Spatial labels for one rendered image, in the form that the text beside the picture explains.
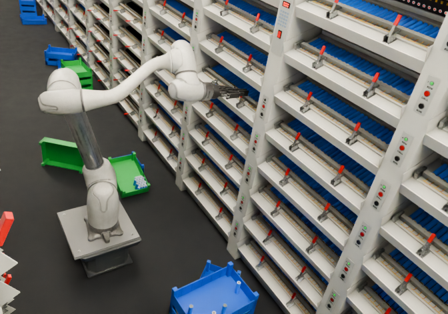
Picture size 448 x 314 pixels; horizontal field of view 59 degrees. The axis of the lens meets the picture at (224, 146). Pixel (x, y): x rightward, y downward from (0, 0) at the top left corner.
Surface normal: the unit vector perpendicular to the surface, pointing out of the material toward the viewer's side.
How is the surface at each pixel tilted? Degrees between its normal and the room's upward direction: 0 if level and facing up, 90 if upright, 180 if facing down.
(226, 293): 0
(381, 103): 20
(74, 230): 2
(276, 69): 90
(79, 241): 2
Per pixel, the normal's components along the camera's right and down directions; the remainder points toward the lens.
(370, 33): -0.15, -0.72
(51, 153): -0.12, 0.51
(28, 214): 0.15, -0.84
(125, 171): 0.32, -0.62
